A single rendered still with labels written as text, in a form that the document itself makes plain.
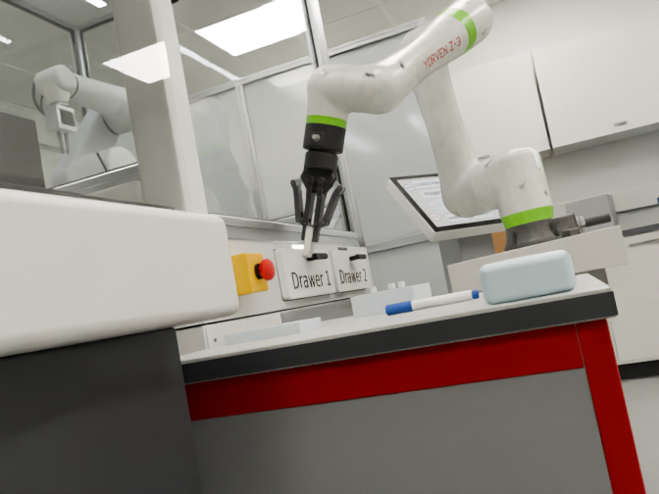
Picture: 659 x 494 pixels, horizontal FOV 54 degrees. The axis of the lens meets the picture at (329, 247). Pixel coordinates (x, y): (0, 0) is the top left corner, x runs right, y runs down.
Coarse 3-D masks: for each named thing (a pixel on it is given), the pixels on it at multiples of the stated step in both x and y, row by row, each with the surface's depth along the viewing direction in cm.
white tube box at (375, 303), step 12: (396, 288) 114; (408, 288) 113; (420, 288) 116; (360, 300) 118; (372, 300) 117; (384, 300) 115; (396, 300) 114; (408, 300) 113; (360, 312) 118; (372, 312) 117; (384, 312) 116
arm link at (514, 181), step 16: (496, 160) 160; (512, 160) 157; (528, 160) 157; (480, 176) 164; (496, 176) 160; (512, 176) 157; (528, 176) 156; (544, 176) 159; (480, 192) 165; (496, 192) 161; (512, 192) 157; (528, 192) 156; (544, 192) 157; (496, 208) 167; (512, 208) 158; (528, 208) 156; (544, 208) 156; (512, 224) 159
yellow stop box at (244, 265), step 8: (232, 256) 116; (240, 256) 116; (248, 256) 116; (256, 256) 119; (232, 264) 116; (240, 264) 116; (248, 264) 115; (256, 264) 118; (240, 272) 116; (248, 272) 115; (256, 272) 117; (240, 280) 115; (248, 280) 115; (256, 280) 117; (264, 280) 120; (240, 288) 115; (248, 288) 115; (256, 288) 116; (264, 288) 119
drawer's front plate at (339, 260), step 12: (336, 252) 170; (348, 252) 180; (360, 252) 190; (336, 264) 168; (348, 264) 178; (360, 264) 188; (336, 276) 166; (336, 288) 166; (348, 288) 173; (360, 288) 183
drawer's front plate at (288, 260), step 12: (276, 252) 137; (288, 252) 140; (300, 252) 147; (324, 252) 161; (288, 264) 139; (300, 264) 145; (312, 264) 152; (324, 264) 159; (288, 276) 138; (312, 276) 150; (324, 276) 158; (288, 288) 136; (300, 288) 142; (312, 288) 149; (324, 288) 156
